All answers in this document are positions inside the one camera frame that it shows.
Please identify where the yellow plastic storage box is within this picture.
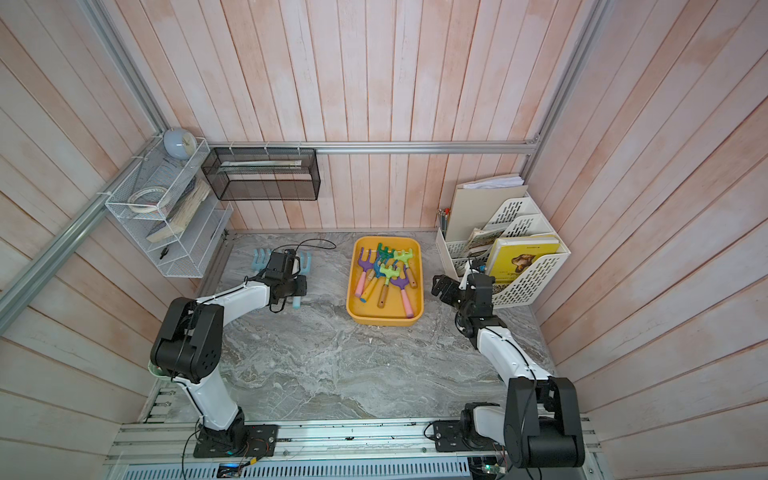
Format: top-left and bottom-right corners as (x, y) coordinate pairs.
(346, 236), (425, 327)

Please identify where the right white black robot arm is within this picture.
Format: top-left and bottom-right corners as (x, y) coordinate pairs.
(431, 273), (586, 469)

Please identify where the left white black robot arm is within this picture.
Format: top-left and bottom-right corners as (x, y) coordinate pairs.
(149, 248), (307, 458)

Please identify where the dark green hand rake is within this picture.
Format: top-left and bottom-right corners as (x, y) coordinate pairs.
(376, 243), (396, 264)

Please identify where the yellow picture book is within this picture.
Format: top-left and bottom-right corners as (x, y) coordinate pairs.
(485, 235), (560, 284)

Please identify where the white desk file organizer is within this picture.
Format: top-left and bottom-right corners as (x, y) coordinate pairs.
(436, 195), (570, 308)

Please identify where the beige folder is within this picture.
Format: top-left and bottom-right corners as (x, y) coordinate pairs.
(445, 184), (528, 242)

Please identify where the white tape roll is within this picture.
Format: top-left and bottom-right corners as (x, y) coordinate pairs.
(127, 186), (170, 214)

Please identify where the grey round clock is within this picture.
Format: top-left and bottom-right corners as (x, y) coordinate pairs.
(163, 128), (198, 161)

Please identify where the purple hand rake pink handle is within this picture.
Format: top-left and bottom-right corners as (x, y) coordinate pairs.
(390, 277), (414, 318)

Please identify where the green hand rake wooden handle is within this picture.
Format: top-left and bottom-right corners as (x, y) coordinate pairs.
(377, 261), (400, 309)

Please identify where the black mesh wall basket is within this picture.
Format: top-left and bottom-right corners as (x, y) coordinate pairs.
(202, 146), (321, 201)

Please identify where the white wire wall shelf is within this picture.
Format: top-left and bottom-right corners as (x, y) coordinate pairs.
(106, 136), (233, 278)

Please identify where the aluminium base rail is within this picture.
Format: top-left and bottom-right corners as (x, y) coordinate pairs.
(104, 413), (602, 480)

